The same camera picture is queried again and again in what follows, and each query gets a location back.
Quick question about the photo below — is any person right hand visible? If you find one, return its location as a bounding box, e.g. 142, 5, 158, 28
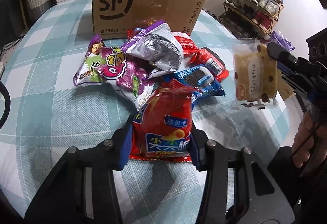
291, 111, 326, 173

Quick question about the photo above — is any purple green candy bag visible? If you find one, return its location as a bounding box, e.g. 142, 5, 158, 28
73, 35, 155, 109

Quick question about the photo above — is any silver purple foil bag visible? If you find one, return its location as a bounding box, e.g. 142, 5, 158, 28
120, 21, 184, 79

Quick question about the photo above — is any SF cardboard box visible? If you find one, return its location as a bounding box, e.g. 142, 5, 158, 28
92, 0, 205, 39

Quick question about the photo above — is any red white snack pack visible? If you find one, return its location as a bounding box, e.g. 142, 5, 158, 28
126, 27, 230, 83

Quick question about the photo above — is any clear cake slice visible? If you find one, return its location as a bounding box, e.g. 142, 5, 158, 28
232, 38, 278, 110

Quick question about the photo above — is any checkered teal tablecloth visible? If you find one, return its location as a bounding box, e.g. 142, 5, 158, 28
1, 0, 301, 223

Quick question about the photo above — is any black cable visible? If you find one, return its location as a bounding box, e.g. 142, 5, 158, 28
0, 80, 12, 129

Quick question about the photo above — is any blue oreo cookie pack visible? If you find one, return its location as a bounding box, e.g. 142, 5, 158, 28
163, 64, 226, 107

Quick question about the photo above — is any red crisp snack bag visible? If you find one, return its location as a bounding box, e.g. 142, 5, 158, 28
130, 79, 198, 162

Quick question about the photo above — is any wooden shoe rack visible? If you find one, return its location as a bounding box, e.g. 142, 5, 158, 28
217, 0, 284, 38

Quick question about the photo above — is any purple plastic bag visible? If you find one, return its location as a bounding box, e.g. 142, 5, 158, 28
270, 31, 295, 52

